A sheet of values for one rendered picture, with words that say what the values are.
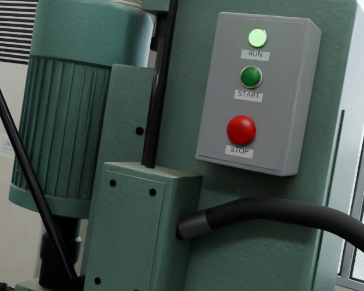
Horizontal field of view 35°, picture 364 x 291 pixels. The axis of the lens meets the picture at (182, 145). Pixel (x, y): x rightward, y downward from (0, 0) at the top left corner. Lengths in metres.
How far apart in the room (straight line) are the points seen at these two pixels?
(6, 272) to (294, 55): 2.14
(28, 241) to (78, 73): 1.72
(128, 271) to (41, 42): 0.37
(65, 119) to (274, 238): 0.34
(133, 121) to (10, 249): 1.85
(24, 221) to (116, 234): 1.86
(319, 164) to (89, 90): 0.34
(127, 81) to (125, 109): 0.04
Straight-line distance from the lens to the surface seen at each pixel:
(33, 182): 0.76
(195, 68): 0.69
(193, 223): 0.63
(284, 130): 0.58
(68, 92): 0.81
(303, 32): 0.59
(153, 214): 0.62
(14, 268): 2.56
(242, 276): 0.68
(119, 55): 0.82
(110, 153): 0.78
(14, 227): 2.54
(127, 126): 0.77
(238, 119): 0.59
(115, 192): 0.64
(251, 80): 0.59
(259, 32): 0.60
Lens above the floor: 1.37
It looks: 3 degrees down
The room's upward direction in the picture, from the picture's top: 9 degrees clockwise
